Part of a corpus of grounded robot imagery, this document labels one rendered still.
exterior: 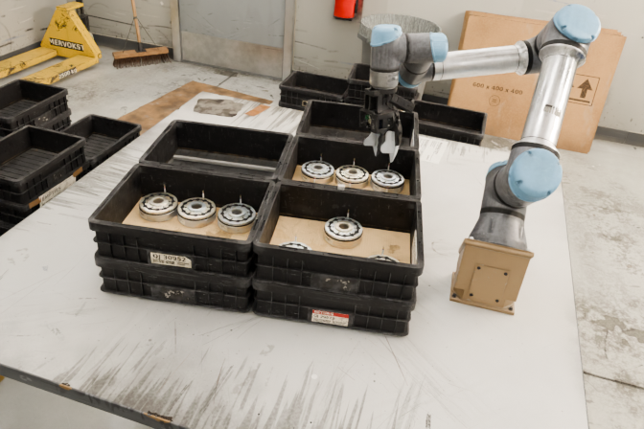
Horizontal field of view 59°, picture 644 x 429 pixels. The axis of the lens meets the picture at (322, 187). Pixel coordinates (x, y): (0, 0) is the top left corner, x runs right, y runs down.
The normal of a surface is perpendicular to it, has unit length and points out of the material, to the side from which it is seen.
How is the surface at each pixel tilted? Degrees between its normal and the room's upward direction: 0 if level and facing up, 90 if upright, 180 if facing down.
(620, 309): 0
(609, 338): 0
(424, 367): 0
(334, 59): 90
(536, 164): 52
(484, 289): 90
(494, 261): 90
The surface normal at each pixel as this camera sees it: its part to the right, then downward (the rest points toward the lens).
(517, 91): -0.26, 0.26
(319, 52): -0.29, 0.48
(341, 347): 0.07, -0.85
